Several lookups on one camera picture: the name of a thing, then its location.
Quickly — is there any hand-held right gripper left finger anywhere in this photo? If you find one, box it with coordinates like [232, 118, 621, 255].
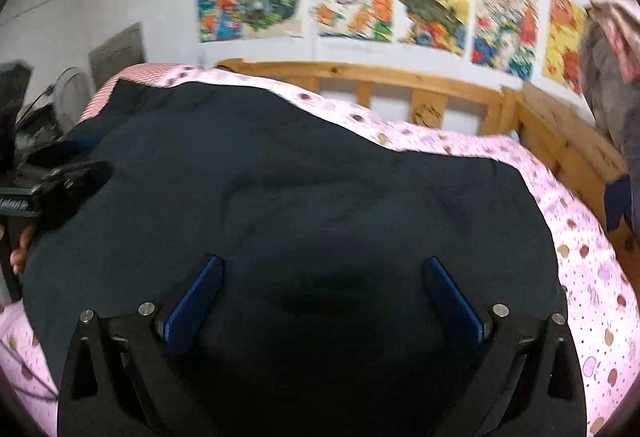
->
[57, 255, 226, 437]

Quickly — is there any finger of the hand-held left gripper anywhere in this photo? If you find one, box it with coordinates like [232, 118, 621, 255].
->
[37, 160, 112, 232]

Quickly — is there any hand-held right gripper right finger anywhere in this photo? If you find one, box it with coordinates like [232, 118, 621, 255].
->
[422, 256, 587, 437]

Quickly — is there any black jacket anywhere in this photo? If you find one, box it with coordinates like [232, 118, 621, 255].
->
[22, 80, 569, 437]

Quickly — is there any person's left hand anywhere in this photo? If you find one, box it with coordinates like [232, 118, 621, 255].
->
[9, 223, 37, 277]

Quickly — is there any white fan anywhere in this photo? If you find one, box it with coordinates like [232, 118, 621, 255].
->
[53, 66, 97, 131]

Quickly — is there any pink striped pillow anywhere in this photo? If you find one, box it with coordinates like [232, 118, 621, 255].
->
[77, 62, 187, 123]

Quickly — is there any pink patterned bedsheet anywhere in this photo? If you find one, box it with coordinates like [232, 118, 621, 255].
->
[0, 62, 640, 437]

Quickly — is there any dark navy hanging cloth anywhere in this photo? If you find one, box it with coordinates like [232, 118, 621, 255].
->
[602, 173, 635, 234]

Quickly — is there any pink floral hanging cloth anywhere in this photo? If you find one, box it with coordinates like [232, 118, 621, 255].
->
[587, 0, 640, 84]

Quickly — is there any grey wall panel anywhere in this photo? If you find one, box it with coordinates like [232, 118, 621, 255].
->
[89, 22, 146, 84]

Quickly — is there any wooden bed frame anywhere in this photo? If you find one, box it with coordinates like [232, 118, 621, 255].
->
[217, 58, 640, 268]

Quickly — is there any group of colourful wall drawings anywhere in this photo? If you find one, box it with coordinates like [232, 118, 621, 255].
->
[195, 0, 592, 96]

